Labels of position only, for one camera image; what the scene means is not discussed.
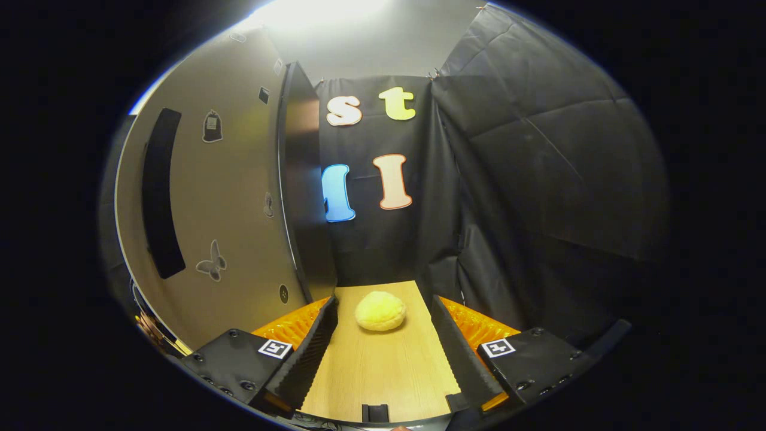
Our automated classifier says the dark grey cabinet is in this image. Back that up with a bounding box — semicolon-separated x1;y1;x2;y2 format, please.
277;61;338;303

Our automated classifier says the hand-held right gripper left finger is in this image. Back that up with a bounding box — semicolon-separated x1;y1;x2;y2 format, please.
180;295;339;418

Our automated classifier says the yellow round sponge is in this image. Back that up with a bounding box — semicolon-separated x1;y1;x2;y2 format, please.
354;291;408;333

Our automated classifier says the grey cabinet door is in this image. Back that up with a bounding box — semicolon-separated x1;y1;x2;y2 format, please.
114;27;313;355

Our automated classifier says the black backdrop cloth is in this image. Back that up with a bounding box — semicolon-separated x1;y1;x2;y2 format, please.
99;5;672;349

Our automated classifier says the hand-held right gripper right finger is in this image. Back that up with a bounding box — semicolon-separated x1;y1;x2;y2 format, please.
431;295;593;414

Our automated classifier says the ceiling light panel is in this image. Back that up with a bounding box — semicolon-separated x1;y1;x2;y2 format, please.
248;0;393;32

